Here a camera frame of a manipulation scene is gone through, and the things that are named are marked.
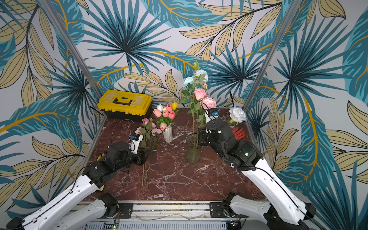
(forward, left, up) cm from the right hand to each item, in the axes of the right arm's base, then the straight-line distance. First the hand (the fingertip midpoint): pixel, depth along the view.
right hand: (201, 129), depth 63 cm
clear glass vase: (+2, +2, -23) cm, 24 cm away
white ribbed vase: (+14, +17, -24) cm, 33 cm away
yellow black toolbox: (+35, +47, -18) cm, 61 cm away
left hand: (-2, +27, -17) cm, 32 cm away
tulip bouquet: (+13, +17, -5) cm, 22 cm away
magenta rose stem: (+27, +34, -26) cm, 50 cm away
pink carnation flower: (+22, +28, -31) cm, 47 cm away
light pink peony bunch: (+24, +33, -29) cm, 50 cm away
